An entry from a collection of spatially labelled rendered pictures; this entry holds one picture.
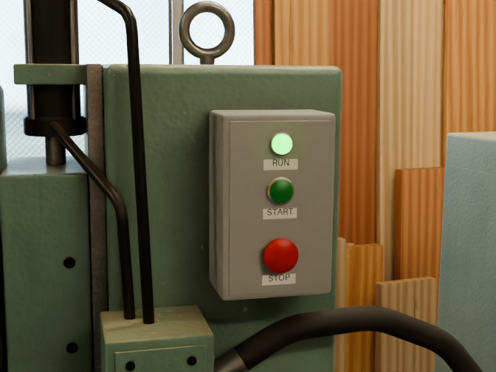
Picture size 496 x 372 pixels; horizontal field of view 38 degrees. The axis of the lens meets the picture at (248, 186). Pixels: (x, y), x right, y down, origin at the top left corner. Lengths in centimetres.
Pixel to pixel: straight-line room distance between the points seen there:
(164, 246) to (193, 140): 10
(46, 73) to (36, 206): 12
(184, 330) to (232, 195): 12
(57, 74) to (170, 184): 15
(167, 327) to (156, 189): 12
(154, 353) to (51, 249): 16
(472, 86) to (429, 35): 22
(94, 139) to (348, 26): 162
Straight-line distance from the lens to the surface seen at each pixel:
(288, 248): 62
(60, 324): 72
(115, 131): 64
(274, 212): 61
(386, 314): 70
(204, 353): 61
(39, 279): 71
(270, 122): 60
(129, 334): 62
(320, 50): 214
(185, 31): 75
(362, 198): 227
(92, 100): 68
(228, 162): 60
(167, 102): 65
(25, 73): 71
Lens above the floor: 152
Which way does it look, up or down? 9 degrees down
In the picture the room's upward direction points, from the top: 1 degrees clockwise
